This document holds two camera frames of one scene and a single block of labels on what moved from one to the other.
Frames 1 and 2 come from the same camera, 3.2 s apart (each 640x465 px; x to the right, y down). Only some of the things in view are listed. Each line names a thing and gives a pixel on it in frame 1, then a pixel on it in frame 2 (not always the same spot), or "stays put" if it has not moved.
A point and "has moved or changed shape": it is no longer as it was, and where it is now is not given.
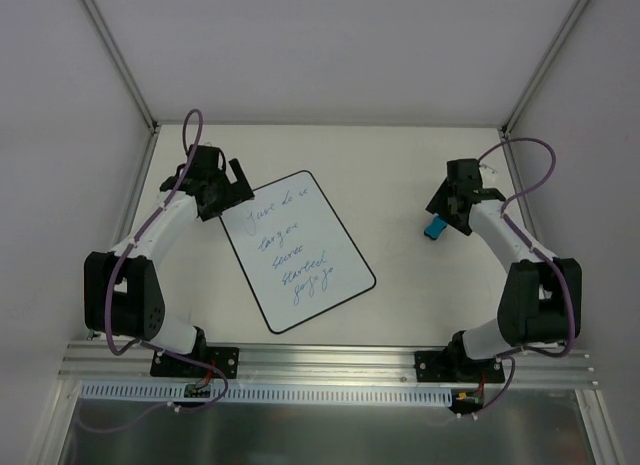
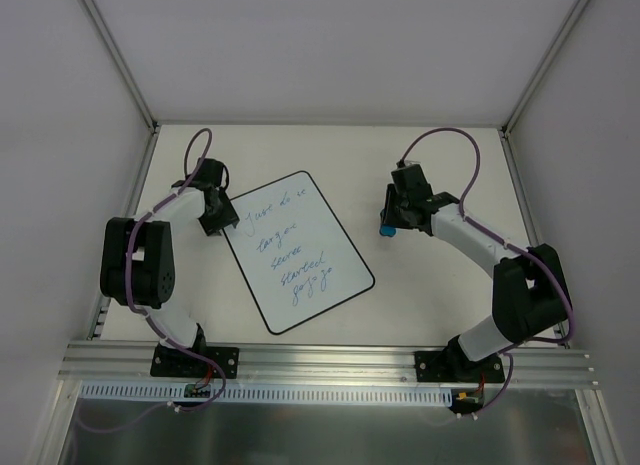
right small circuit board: x=465 y=401 stays put
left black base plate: x=225 y=359 stays put
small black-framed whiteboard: x=298 y=256 stays put
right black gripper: x=451 y=208 to x=395 y=211
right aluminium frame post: x=573 y=16 stays put
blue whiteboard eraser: x=435 y=227 has moved or changed shape
